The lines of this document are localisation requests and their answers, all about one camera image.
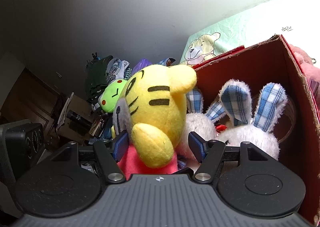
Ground purple plastic bag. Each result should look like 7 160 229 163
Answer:
132 58 152 75

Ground red cardboard box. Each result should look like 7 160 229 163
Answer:
194 35 319 225

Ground pink white rabbit plush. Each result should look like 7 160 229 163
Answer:
290 45 320 109

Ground baby print bed sheet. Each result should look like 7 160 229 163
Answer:
180 0 319 67

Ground pile of clothes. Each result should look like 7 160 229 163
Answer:
85 52 132 105

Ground white rabbit plush blue ears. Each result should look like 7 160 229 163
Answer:
177 88 227 170

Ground green frog plush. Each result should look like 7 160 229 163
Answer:
98 79 127 113

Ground yellow tiger plush pink shirt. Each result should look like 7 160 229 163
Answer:
113 65 197 179

